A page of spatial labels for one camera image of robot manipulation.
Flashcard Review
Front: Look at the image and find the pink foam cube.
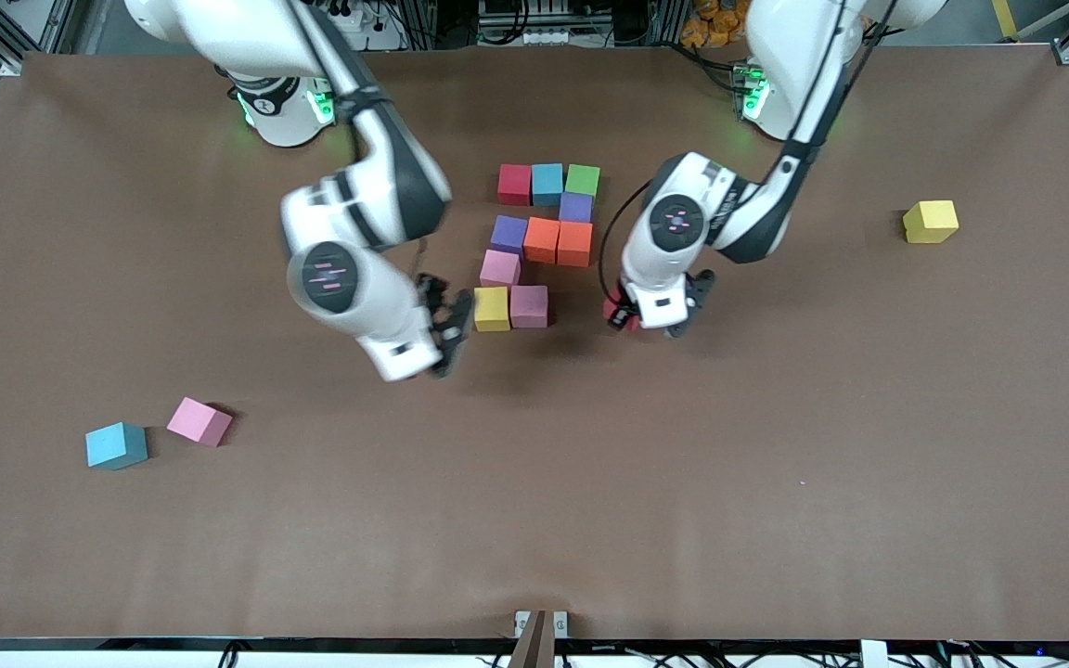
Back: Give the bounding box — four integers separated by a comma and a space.
479, 250, 523, 289
509, 284, 551, 330
166, 396, 235, 449

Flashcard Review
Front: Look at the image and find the light blue foam cube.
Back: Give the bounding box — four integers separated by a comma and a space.
84, 421, 149, 471
531, 163, 565, 207

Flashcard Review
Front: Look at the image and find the grey metal bracket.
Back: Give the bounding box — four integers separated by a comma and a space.
514, 610, 570, 668

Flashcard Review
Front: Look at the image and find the yellow foam cube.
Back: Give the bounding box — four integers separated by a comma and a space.
902, 199, 960, 245
472, 286, 513, 334

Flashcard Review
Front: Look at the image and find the orange foam cube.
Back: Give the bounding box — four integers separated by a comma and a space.
523, 217, 561, 265
557, 221, 594, 269

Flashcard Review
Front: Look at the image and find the red foam cube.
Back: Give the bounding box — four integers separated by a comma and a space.
497, 164, 534, 207
601, 295, 643, 334

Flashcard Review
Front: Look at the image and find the bag of oranges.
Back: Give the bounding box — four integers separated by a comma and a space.
680, 0, 751, 49

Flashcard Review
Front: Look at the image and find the brown table cover sheet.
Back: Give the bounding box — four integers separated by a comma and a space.
0, 45, 1069, 641

